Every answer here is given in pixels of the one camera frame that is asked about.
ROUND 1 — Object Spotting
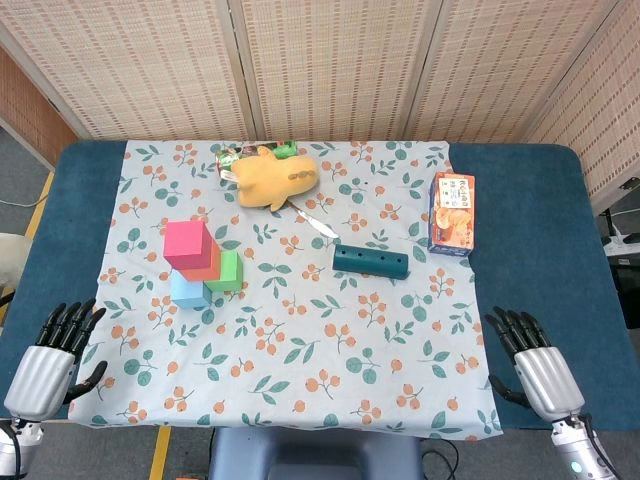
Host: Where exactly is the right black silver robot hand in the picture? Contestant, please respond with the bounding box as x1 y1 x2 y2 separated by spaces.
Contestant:
484 307 586 424

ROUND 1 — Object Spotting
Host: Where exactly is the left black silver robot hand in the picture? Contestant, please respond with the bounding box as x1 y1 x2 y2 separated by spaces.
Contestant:
3 298 109 420

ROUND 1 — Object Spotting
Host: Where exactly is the light blue cube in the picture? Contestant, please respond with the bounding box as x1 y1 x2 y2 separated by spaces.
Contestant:
170 269 214 310

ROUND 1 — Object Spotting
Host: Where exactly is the orange cube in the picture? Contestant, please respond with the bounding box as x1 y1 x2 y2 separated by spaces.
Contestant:
179 239 223 284

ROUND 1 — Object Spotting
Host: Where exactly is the red cube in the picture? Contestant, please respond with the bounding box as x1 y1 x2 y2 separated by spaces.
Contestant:
163 219 222 272

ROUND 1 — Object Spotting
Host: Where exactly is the green cube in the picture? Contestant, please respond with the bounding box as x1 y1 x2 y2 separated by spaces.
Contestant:
203 249 245 294

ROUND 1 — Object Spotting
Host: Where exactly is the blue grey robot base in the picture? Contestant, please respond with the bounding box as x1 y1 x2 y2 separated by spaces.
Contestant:
207 427 424 480

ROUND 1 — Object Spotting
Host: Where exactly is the orange blue cracker box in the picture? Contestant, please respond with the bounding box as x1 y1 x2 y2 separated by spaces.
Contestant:
427 171 477 259

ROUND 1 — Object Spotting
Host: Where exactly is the teal holder with holes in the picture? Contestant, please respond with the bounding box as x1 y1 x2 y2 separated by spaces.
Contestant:
332 243 412 282

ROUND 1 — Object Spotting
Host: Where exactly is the floral print tablecloth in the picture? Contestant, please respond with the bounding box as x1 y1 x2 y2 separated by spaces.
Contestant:
67 139 504 443

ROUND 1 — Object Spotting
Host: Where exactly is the brown woven screen panel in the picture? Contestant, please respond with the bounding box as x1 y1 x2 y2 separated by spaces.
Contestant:
0 47 79 167

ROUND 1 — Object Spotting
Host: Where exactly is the beige woven screen panel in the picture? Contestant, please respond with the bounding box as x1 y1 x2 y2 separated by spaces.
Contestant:
404 0 621 145
0 0 251 142
227 0 444 144
524 0 640 211

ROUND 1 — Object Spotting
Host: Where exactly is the metal table knife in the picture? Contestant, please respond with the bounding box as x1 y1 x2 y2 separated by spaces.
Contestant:
287 199 341 240

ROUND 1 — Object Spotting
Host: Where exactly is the green red snack bag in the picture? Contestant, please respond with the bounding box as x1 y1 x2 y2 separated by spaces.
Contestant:
215 141 298 182

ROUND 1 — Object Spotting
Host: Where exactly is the yellow plush toy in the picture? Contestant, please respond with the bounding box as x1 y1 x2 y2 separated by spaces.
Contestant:
230 149 320 213

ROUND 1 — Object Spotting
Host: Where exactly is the black floor cable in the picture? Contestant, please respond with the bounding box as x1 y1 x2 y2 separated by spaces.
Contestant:
421 448 464 480

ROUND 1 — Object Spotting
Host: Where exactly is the white floor cable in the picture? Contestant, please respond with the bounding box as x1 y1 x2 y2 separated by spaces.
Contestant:
0 188 49 207

